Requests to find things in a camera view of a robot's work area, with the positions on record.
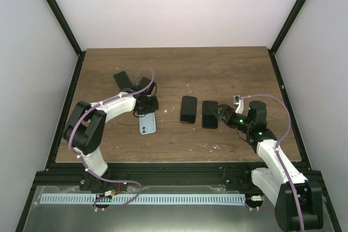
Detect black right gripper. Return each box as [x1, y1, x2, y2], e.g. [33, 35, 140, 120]
[209, 104, 252, 132]

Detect white phone black screen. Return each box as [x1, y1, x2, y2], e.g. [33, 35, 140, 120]
[202, 101, 218, 129]

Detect light blue phone case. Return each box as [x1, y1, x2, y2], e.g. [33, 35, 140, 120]
[139, 112, 157, 135]

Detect blue phone black screen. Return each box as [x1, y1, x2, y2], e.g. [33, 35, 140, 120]
[113, 71, 133, 91]

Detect magenta phone black screen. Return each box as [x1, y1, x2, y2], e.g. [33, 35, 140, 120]
[180, 96, 197, 124]

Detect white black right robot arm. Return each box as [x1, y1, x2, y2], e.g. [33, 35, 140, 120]
[211, 98, 324, 231]

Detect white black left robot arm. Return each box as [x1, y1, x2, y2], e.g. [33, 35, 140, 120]
[62, 71, 159, 191]

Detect grey metal front plate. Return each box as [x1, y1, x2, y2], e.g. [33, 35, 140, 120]
[18, 186, 279, 231]

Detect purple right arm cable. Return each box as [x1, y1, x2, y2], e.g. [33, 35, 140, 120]
[241, 93, 304, 232]

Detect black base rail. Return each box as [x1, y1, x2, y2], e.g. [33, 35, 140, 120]
[33, 162, 266, 192]

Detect light blue slotted cable duct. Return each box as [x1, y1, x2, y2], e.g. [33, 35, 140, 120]
[39, 193, 246, 206]

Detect black frame post right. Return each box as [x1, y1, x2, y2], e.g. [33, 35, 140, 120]
[270, 0, 324, 53]

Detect black frame post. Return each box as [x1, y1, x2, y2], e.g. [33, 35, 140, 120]
[29, 0, 83, 57]
[270, 0, 324, 53]

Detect black frame post left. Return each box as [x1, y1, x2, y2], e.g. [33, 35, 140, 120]
[29, 0, 83, 57]

